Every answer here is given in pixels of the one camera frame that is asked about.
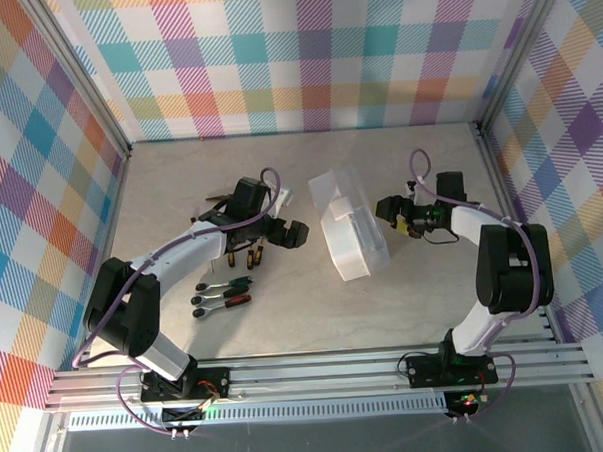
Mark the clear plastic toolbox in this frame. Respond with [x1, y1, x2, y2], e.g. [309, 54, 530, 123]
[306, 164, 393, 285]

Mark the aluminium table side rail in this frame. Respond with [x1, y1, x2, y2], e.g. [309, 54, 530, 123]
[65, 145, 144, 372]
[471, 117, 568, 352]

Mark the aluminium mounting rail beam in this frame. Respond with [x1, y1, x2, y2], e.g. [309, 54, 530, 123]
[44, 340, 598, 413]

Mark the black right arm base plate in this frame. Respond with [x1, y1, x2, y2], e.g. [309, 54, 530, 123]
[404, 350, 500, 391]

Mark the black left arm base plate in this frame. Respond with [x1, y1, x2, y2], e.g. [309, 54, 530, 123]
[139, 366, 234, 402]

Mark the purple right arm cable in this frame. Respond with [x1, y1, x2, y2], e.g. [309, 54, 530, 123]
[408, 143, 549, 425]

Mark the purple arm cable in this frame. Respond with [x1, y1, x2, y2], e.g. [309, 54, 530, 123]
[408, 143, 549, 425]
[63, 166, 294, 442]

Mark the slotted grey cable duct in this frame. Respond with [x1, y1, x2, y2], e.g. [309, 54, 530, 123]
[66, 392, 451, 435]

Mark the aluminium frame post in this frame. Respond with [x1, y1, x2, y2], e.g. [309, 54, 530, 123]
[20, 0, 132, 164]
[469, 0, 572, 137]

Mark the black left connector bracket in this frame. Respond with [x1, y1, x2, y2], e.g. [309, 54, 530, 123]
[160, 404, 212, 440]

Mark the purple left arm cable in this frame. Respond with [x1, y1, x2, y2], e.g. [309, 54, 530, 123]
[63, 166, 294, 442]

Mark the aluminium frame bar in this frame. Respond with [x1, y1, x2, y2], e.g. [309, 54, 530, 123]
[26, 410, 72, 452]
[568, 380, 603, 452]

